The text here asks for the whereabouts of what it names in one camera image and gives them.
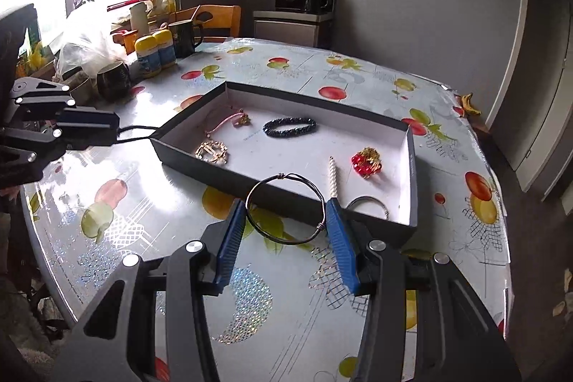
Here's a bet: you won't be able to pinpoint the gold chain red beads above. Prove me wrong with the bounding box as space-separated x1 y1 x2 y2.
351 147 382 179

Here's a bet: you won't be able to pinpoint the banana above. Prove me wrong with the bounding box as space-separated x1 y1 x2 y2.
459 93 482 116

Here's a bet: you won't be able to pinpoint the fruit pattern tablecloth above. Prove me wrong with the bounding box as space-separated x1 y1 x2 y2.
22 38 510 381

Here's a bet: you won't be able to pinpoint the silver bangle ring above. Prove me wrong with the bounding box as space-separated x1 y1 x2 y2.
244 171 328 246

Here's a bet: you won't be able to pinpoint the black mug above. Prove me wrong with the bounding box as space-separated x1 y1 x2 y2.
168 19 204 59

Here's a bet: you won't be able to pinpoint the pearl hair pin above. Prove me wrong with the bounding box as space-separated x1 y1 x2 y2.
327 156 338 199

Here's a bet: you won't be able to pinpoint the white door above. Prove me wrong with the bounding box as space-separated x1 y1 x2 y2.
516 18 572 197

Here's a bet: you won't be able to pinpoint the pink cord bracelet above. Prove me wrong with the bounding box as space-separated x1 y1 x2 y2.
204 108 252 139

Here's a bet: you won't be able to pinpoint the grey cabinet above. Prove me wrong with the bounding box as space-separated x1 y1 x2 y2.
254 10 334 49

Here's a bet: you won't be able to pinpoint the yellow blue canister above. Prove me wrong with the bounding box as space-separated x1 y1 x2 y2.
153 29 177 68
135 35 162 79

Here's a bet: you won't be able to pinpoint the wooden chair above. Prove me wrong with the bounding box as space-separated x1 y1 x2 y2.
191 4 242 43

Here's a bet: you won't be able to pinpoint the black shallow cardboard box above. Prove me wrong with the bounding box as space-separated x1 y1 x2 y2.
150 81 418 246

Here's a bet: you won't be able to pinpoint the dark blue beaded bracelet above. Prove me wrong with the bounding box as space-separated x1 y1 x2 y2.
262 117 319 139

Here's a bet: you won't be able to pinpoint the thin gold hoop ring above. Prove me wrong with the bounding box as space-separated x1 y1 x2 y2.
347 195 390 222

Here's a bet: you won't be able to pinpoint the clear plastic bag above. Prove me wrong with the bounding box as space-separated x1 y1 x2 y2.
56 1 127 81

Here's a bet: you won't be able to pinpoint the dark round cup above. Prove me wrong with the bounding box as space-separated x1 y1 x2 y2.
96 61 131 101

